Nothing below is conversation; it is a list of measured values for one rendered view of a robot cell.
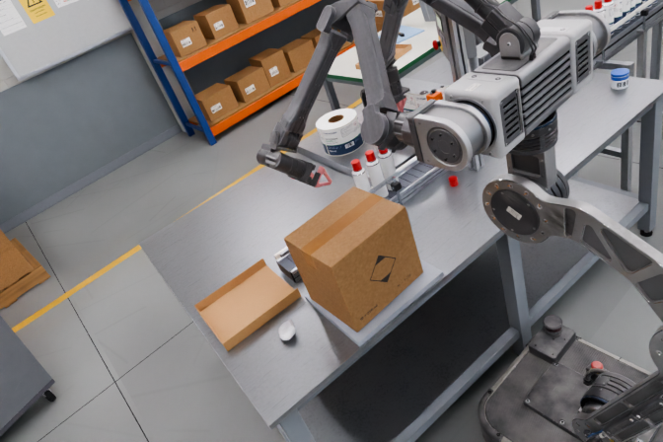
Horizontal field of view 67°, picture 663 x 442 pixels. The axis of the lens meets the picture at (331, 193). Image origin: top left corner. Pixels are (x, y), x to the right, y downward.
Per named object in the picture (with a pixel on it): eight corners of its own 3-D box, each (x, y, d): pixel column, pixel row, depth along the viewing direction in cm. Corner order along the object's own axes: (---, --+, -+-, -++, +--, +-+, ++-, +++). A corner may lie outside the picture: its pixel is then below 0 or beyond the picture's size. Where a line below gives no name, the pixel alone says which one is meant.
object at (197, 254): (445, 58, 313) (445, 55, 312) (675, 86, 212) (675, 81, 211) (140, 246, 237) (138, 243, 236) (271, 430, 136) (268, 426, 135)
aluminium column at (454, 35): (476, 163, 206) (448, 0, 171) (484, 166, 203) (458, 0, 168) (469, 168, 204) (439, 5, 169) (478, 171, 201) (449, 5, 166)
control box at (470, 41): (466, 42, 193) (458, -7, 183) (478, 56, 179) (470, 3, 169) (440, 50, 195) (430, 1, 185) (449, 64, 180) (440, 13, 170)
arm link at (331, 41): (334, 9, 131) (364, 22, 138) (324, 2, 135) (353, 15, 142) (271, 148, 148) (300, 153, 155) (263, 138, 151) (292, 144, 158)
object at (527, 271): (466, 169, 352) (445, 60, 310) (655, 232, 256) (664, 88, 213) (218, 353, 278) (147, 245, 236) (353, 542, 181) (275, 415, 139)
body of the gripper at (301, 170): (298, 159, 163) (281, 152, 158) (317, 165, 156) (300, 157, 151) (291, 178, 163) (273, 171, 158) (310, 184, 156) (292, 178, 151)
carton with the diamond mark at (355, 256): (374, 246, 179) (353, 185, 165) (423, 271, 161) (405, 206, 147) (310, 299, 167) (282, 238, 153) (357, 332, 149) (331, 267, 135)
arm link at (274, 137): (277, 130, 147) (300, 135, 153) (257, 124, 156) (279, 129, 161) (268, 170, 149) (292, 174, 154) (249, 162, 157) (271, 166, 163)
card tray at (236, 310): (266, 265, 192) (262, 257, 190) (301, 296, 172) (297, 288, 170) (198, 313, 181) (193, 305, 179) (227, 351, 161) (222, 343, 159)
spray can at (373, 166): (383, 189, 201) (370, 147, 191) (391, 193, 197) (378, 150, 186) (373, 196, 199) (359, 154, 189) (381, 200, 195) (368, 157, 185)
